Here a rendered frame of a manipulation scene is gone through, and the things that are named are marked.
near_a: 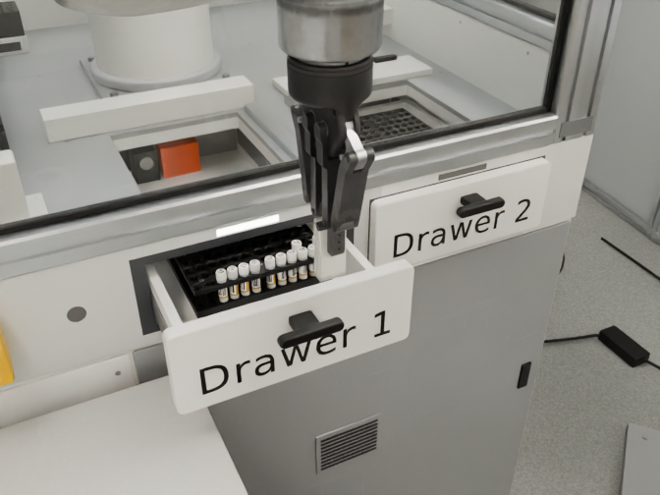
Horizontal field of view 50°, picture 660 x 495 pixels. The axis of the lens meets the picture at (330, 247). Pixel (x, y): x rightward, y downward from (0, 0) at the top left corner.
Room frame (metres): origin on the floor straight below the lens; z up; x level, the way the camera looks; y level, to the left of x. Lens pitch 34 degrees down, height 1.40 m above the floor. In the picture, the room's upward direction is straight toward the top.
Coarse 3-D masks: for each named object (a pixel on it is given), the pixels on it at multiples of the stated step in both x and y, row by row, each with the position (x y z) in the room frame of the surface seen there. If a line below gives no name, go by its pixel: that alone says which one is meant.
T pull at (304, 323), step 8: (304, 312) 0.60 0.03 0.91; (312, 312) 0.60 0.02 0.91; (296, 320) 0.58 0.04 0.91; (304, 320) 0.58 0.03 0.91; (312, 320) 0.58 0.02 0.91; (328, 320) 0.58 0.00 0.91; (336, 320) 0.58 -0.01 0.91; (296, 328) 0.57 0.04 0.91; (304, 328) 0.57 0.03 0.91; (312, 328) 0.57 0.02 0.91; (320, 328) 0.57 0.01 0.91; (328, 328) 0.57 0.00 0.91; (336, 328) 0.58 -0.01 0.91; (280, 336) 0.56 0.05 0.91; (288, 336) 0.56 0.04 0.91; (296, 336) 0.56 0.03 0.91; (304, 336) 0.56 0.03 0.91; (312, 336) 0.57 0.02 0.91; (320, 336) 0.57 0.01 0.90; (280, 344) 0.55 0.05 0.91; (288, 344) 0.55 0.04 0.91; (296, 344) 0.56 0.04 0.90
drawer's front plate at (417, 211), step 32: (544, 160) 0.92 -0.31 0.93; (416, 192) 0.83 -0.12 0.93; (448, 192) 0.84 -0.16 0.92; (480, 192) 0.87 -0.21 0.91; (512, 192) 0.89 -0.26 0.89; (544, 192) 0.92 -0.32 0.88; (384, 224) 0.80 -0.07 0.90; (416, 224) 0.82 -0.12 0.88; (448, 224) 0.84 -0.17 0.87; (512, 224) 0.90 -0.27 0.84; (384, 256) 0.80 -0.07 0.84; (416, 256) 0.82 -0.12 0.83
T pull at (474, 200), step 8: (464, 200) 0.84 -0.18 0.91; (472, 200) 0.84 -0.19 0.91; (480, 200) 0.84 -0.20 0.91; (488, 200) 0.84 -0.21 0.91; (496, 200) 0.84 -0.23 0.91; (504, 200) 0.84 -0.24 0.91; (464, 208) 0.82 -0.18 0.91; (472, 208) 0.82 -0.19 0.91; (480, 208) 0.82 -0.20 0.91; (488, 208) 0.83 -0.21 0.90; (496, 208) 0.83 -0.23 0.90; (464, 216) 0.81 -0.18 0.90
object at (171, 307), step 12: (312, 228) 0.84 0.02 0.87; (348, 240) 0.77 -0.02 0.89; (348, 252) 0.74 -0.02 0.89; (156, 264) 0.79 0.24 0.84; (168, 264) 0.79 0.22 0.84; (348, 264) 0.74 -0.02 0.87; (360, 264) 0.71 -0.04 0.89; (156, 276) 0.69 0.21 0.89; (168, 276) 0.77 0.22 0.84; (156, 288) 0.66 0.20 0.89; (168, 288) 0.74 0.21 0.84; (180, 288) 0.74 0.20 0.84; (156, 300) 0.66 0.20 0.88; (168, 300) 0.64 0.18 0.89; (180, 300) 0.72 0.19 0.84; (156, 312) 0.66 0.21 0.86; (168, 312) 0.62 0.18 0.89; (180, 312) 0.69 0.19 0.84; (192, 312) 0.69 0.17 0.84; (168, 324) 0.61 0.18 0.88
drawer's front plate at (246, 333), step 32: (320, 288) 0.62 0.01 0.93; (352, 288) 0.63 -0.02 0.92; (384, 288) 0.65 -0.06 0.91; (192, 320) 0.56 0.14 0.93; (224, 320) 0.56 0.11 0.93; (256, 320) 0.58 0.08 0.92; (288, 320) 0.59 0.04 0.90; (320, 320) 0.61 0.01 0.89; (352, 320) 0.63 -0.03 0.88; (192, 352) 0.55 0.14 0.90; (224, 352) 0.56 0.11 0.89; (256, 352) 0.58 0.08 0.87; (288, 352) 0.59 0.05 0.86; (352, 352) 0.63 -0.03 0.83; (192, 384) 0.54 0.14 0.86; (256, 384) 0.57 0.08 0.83
